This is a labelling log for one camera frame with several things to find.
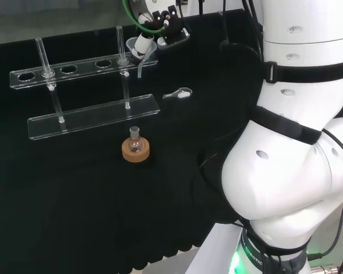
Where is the clear plastic funnel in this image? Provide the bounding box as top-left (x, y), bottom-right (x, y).
top-left (125, 35), bottom-right (158, 79)

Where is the round-bottom glass flask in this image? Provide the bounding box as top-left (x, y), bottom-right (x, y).
top-left (126, 126), bottom-right (146, 154)

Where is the black cable bundle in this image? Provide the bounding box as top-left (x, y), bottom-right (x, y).
top-left (241, 0), bottom-right (265, 61)

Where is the black cloth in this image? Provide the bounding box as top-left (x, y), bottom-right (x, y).
top-left (0, 7), bottom-right (266, 272)

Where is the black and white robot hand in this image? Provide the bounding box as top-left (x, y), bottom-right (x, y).
top-left (125, 0), bottom-right (192, 66)

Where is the clear funnel stand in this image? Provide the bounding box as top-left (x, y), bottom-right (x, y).
top-left (9, 25), bottom-right (161, 141)

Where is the cork ring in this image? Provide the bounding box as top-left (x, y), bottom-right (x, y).
top-left (121, 136), bottom-right (151, 164)

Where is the grey robot pedestal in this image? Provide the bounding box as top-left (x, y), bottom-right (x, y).
top-left (185, 222), bottom-right (246, 274)

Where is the glass weighing funnel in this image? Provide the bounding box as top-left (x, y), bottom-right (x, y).
top-left (162, 87), bottom-right (194, 100)

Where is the green cable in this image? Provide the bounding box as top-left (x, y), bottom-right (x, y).
top-left (122, 0), bottom-right (165, 33)

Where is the black cable with plug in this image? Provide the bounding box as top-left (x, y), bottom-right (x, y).
top-left (219, 0), bottom-right (233, 54)

